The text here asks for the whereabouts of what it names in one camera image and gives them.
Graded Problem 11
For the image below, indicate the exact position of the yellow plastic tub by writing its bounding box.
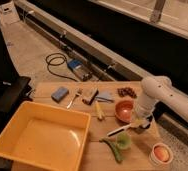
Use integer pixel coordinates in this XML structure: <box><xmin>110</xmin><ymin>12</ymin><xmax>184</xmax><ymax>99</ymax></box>
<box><xmin>0</xmin><ymin>102</ymin><xmax>91</xmax><ymax>171</ymax></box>

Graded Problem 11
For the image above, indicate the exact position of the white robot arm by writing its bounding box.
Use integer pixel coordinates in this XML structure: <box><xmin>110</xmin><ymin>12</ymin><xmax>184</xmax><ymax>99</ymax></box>
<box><xmin>133</xmin><ymin>76</ymin><xmax>188</xmax><ymax>122</ymax></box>

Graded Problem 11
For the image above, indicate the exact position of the dark scrub brush block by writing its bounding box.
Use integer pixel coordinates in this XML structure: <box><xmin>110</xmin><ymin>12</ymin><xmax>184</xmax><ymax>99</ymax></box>
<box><xmin>82</xmin><ymin>88</ymin><xmax>98</xmax><ymax>105</ymax></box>

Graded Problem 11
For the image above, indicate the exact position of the small metal cup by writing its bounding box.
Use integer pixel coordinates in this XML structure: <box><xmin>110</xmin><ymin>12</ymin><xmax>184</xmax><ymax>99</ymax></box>
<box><xmin>135</xmin><ymin>123</ymin><xmax>151</xmax><ymax>134</ymax></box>

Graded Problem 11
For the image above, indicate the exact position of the brown grape bunch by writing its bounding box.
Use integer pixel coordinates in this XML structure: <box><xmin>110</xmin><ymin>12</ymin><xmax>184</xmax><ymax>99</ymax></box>
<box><xmin>117</xmin><ymin>87</ymin><xmax>137</xmax><ymax>98</ymax></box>

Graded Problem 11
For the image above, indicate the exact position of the white bowl with orange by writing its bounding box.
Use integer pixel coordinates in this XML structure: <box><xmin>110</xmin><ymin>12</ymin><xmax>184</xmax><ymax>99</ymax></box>
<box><xmin>149</xmin><ymin>143</ymin><xmax>173</xmax><ymax>165</ymax></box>

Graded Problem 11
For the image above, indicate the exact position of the white dish brush black handle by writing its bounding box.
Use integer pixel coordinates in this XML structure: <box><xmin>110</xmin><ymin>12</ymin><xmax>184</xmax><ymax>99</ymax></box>
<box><xmin>107</xmin><ymin>119</ymin><xmax>150</xmax><ymax>137</ymax></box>

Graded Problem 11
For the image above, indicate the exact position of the blue power box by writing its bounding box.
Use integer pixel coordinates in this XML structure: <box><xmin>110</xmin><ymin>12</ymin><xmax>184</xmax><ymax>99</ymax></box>
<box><xmin>67</xmin><ymin>59</ymin><xmax>92</xmax><ymax>81</ymax></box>

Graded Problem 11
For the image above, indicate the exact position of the metal fork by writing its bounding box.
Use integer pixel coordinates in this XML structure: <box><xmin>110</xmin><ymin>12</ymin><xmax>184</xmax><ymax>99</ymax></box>
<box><xmin>66</xmin><ymin>88</ymin><xmax>82</xmax><ymax>109</ymax></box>

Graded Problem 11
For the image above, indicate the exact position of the white device on floor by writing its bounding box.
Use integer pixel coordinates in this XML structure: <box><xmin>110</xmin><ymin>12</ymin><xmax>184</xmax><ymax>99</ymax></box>
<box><xmin>0</xmin><ymin>1</ymin><xmax>20</xmax><ymax>26</ymax></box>

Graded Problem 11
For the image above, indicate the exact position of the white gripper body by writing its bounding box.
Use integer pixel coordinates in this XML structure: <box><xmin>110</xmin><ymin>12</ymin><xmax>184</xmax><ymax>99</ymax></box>
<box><xmin>134</xmin><ymin>96</ymin><xmax>154</xmax><ymax>124</ymax></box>

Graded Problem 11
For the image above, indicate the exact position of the green plastic cup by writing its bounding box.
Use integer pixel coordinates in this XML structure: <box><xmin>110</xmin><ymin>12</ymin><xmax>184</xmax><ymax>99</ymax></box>
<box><xmin>116</xmin><ymin>132</ymin><xmax>131</xmax><ymax>150</ymax></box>

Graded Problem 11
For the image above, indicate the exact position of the green pepper toy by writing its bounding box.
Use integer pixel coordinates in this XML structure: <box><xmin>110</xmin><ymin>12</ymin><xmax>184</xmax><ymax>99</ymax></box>
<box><xmin>100</xmin><ymin>138</ymin><xmax>123</xmax><ymax>163</ymax></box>

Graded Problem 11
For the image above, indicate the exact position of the blue sponge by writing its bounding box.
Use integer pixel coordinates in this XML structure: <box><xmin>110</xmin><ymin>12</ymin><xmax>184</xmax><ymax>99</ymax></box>
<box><xmin>51</xmin><ymin>87</ymin><xmax>69</xmax><ymax>103</ymax></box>

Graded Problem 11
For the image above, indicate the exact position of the blue grey cloth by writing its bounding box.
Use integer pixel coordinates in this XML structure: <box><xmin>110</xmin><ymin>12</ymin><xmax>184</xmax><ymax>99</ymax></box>
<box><xmin>96</xmin><ymin>92</ymin><xmax>113</xmax><ymax>102</ymax></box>

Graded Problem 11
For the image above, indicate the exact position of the yellow corn toy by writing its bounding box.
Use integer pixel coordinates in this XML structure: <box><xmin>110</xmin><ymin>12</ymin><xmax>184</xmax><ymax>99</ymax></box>
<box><xmin>95</xmin><ymin>101</ymin><xmax>104</xmax><ymax>121</ymax></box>

